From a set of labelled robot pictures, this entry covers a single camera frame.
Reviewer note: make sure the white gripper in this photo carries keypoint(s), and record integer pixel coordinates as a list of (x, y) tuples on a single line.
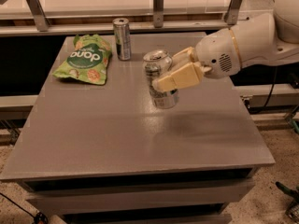
[(216, 54)]

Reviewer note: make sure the white green 7up can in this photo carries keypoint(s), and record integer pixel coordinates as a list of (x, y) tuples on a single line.
[(155, 63)]

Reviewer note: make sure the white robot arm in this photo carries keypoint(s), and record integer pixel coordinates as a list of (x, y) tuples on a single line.
[(270, 39)]

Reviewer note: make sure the tall slim silver can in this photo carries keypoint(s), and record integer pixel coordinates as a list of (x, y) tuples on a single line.
[(122, 38)]

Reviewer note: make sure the green snack chip bag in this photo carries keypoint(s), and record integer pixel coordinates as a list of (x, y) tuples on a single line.
[(88, 62)]

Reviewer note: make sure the grey cabinet with drawers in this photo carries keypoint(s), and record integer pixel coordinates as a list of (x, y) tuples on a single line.
[(106, 155)]

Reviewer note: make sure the green tool on floor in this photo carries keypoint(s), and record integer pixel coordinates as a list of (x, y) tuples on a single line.
[(293, 209)]

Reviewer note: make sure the metal bracket right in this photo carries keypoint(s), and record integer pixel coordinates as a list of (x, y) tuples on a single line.
[(235, 3)]

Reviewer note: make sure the metal bracket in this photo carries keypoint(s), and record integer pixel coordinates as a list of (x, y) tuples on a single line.
[(36, 8), (158, 5), (235, 3)]

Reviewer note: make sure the metal bracket middle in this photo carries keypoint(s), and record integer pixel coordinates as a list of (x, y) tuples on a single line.
[(158, 5)]

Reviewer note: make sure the metal bracket left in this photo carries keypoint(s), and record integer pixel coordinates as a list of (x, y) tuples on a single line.
[(36, 8)]

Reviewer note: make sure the metal rail shelf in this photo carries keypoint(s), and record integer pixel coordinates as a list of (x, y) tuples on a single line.
[(137, 21)]

